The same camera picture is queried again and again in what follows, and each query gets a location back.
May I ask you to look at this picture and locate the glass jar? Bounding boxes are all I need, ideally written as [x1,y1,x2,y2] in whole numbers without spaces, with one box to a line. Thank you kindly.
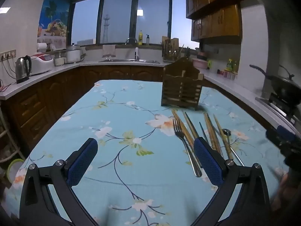
[54,51,66,66]

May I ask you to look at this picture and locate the steel sink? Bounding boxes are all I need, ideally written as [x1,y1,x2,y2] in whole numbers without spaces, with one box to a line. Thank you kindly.
[98,58,147,63]

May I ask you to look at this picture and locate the green rimmed lid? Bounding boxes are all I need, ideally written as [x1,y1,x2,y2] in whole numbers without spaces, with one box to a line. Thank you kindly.
[7,158,25,184]

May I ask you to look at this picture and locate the dish rack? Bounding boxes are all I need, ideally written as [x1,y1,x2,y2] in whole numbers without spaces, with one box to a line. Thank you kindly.
[161,36,182,63]

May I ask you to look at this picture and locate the wooden cabinets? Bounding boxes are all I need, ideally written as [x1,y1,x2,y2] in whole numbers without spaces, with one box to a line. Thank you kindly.
[184,0,255,45]
[0,65,279,157]

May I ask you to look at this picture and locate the person's right hand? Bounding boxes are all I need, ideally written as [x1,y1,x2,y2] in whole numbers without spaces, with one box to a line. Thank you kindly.
[270,169,301,213]

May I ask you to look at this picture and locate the dish cloth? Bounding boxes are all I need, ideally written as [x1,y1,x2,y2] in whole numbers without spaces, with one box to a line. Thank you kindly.
[102,44,116,58]

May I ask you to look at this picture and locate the power cables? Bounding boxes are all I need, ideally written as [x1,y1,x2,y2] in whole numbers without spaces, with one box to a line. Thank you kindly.
[0,56,17,93]

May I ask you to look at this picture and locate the kitchen window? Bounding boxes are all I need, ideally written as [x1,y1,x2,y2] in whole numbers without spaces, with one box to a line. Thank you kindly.
[71,0,201,47]

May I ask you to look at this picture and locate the cooking oil bottle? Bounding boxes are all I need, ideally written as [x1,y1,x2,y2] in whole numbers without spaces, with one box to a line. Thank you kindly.
[226,58,238,72]

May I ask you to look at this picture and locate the metal chopstick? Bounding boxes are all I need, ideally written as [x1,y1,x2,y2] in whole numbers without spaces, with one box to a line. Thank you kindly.
[183,112,200,140]

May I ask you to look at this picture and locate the pink basin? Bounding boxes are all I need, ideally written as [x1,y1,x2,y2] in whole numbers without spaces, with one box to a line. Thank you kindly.
[192,58,209,70]

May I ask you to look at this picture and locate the black wok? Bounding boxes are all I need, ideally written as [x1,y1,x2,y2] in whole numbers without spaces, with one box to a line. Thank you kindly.
[249,64,301,107]

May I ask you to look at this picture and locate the steel electric kettle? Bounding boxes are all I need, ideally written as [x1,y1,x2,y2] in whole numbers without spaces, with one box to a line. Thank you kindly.
[15,55,32,84]

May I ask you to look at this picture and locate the red and white rice cooker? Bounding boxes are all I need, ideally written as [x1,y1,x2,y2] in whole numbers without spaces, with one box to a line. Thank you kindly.
[29,53,54,76]

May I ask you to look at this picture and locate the steel stove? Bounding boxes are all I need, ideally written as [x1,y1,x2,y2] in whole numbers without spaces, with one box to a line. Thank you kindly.
[255,92,301,133]

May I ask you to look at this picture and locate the wooden lower cabinets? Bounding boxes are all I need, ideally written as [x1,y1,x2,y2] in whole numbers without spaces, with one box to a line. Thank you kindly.
[0,65,279,157]

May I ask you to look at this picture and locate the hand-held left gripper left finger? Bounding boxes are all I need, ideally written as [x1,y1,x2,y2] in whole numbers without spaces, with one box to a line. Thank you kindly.
[19,138,99,226]

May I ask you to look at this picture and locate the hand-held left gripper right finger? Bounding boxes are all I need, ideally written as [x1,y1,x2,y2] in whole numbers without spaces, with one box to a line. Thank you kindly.
[193,137,271,226]

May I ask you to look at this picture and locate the white kitchen countertop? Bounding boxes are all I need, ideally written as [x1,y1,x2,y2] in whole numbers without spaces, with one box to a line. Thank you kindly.
[0,60,301,136]

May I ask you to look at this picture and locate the dark pot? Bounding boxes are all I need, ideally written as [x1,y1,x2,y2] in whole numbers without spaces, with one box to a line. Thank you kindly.
[196,48,208,61]

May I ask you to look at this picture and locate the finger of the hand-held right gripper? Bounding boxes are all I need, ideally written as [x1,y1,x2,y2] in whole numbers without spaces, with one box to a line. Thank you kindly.
[266,125,299,144]

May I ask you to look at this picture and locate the wooden utensil holder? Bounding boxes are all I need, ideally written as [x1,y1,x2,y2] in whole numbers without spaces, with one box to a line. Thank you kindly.
[160,58,204,111]

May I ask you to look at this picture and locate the utensils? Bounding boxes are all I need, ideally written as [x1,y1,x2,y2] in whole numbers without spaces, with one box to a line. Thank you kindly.
[199,122,209,144]

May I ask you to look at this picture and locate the metal spoon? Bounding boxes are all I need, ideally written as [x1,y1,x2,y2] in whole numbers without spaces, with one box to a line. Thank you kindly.
[222,128,245,167]

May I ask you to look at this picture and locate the fruit and palm wall poster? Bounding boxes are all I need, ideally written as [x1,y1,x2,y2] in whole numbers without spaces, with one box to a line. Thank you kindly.
[37,0,71,37]

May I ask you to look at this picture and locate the wooden upper cabinets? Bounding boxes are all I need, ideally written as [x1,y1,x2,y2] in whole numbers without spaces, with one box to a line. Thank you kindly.
[184,0,255,45]

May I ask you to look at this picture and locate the metal fork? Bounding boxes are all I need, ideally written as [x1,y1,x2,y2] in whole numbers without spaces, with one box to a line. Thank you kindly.
[172,118,203,178]

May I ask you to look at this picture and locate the blue floral tablecloth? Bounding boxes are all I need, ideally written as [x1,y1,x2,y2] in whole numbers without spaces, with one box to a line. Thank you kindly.
[5,79,293,226]

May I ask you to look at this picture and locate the wall power outlet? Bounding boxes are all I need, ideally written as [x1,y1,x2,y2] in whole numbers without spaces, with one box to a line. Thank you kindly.
[0,49,17,61]

